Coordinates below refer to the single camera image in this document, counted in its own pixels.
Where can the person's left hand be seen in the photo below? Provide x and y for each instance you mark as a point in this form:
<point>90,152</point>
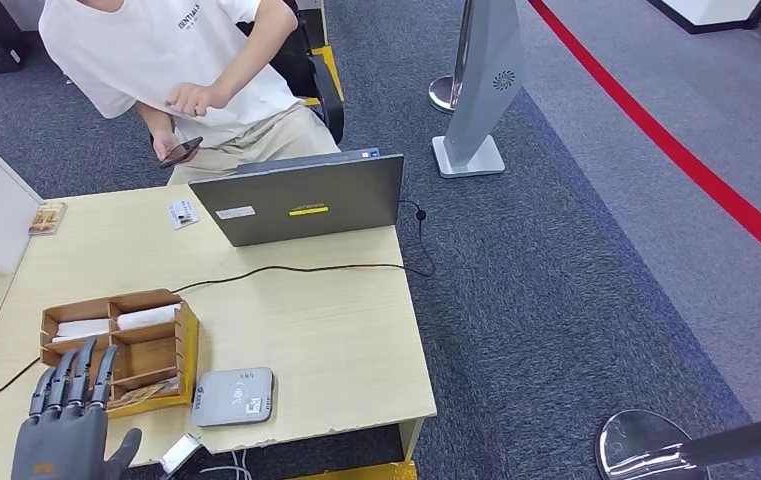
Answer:
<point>194,99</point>

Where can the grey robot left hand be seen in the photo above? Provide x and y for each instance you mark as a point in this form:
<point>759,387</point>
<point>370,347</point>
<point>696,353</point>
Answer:
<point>62,444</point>

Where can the person's right hand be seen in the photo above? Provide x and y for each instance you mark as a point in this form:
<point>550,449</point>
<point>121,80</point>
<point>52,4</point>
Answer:
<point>164,144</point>

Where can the black smartphone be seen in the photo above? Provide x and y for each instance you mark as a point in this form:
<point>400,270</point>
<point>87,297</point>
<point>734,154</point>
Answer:
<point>181,152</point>

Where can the white ID card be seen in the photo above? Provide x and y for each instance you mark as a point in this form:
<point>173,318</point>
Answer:
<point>182,214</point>

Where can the gold patterned key cards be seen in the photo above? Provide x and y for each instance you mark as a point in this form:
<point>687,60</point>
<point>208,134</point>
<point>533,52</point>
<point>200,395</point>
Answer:
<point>145,392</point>

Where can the person's right forearm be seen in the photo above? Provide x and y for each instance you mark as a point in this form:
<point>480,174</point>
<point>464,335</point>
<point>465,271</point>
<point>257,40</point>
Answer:
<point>153,119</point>

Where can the person's left forearm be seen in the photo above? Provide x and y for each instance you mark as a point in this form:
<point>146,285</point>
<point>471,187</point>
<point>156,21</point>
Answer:
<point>254,66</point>

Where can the person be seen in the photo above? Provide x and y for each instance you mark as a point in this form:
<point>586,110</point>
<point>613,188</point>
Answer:
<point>155,60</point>

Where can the white card stack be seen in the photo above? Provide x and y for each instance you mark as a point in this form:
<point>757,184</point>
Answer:
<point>148,316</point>
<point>82,329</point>

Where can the wooden card organizer box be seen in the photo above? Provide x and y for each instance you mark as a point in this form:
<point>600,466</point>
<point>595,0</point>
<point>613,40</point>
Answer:
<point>148,358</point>

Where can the gold patterned card pack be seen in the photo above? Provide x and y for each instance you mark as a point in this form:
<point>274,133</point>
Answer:
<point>48,219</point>

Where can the grey card reader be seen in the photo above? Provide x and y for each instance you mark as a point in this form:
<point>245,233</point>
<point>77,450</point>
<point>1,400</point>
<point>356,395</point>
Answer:
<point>232,396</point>

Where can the black office chair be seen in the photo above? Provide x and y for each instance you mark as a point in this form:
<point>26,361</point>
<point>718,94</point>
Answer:
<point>327,109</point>

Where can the yellow panel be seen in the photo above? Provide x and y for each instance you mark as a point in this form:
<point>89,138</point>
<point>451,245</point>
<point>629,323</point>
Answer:
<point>328,60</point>

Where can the grey laptop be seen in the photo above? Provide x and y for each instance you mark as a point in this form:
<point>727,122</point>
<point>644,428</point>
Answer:
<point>310,199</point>

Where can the grey kiosk stand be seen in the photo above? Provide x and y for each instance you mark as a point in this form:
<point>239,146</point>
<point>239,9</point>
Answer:
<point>484,99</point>

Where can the yellow box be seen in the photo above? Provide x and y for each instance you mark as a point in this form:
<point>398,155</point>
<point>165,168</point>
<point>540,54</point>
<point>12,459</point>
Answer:
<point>367,473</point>

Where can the red barrier belt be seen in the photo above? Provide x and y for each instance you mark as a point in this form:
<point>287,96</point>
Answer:
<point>685,159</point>

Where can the white counter black plinth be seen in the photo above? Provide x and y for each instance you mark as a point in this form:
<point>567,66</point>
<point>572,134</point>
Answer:
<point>711,10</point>

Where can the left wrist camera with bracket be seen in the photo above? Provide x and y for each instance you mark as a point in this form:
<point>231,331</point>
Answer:
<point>180,454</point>

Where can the chrome stanchion post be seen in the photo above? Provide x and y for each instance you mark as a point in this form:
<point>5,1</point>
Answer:
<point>444,95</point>

